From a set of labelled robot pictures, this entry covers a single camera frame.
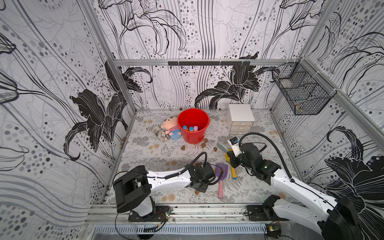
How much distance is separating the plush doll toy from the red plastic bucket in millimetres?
65

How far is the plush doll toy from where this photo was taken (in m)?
0.99

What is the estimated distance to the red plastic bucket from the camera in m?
0.87

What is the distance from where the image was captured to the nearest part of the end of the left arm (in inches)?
23.0

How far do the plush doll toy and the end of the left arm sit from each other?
38cm

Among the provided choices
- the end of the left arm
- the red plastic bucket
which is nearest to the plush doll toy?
the red plastic bucket

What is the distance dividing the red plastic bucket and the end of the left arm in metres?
0.27
